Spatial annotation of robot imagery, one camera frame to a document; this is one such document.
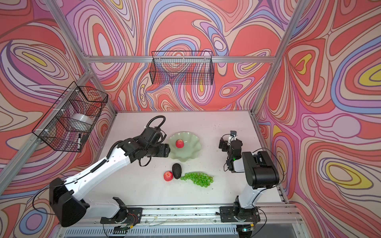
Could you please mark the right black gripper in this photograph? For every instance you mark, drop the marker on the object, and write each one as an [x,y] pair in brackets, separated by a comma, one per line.
[224,144]

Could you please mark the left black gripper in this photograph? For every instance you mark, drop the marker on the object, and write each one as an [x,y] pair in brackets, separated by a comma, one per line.
[164,150]

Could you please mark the red fake apple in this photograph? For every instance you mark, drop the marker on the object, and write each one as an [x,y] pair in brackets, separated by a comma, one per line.
[179,143]
[168,176]

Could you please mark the dark fake avocado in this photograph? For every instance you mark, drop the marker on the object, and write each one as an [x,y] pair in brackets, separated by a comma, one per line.
[177,171]

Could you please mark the green fake grape bunch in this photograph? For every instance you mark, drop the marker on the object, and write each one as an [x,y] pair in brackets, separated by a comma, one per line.
[198,178]

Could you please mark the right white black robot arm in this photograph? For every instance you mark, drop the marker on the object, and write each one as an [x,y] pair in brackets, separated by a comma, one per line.
[260,173]

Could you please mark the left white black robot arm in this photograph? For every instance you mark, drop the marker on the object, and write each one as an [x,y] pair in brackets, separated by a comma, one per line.
[66,197]

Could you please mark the green scalloped fruit bowl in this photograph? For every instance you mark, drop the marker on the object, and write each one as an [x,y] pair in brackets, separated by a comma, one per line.
[189,151]

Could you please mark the black marker in basket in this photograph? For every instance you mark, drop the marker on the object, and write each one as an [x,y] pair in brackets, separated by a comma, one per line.
[79,142]

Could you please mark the white tape roll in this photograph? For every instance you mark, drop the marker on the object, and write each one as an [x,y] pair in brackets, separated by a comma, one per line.
[82,118]

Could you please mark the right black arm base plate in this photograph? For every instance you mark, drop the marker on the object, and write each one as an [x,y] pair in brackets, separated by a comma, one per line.
[229,214]

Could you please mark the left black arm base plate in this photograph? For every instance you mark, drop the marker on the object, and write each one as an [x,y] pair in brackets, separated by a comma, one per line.
[129,215]

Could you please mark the black wire basket back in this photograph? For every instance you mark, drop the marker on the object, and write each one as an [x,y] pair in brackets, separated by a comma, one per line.
[182,68]

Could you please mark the black wire basket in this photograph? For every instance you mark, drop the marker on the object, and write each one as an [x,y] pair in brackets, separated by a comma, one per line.
[60,132]
[182,68]

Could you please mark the aluminium front rail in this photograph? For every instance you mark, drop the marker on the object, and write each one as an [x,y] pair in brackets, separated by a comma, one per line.
[205,214]

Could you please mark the black wire basket left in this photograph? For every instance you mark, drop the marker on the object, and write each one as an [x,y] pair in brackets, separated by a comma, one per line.
[60,132]

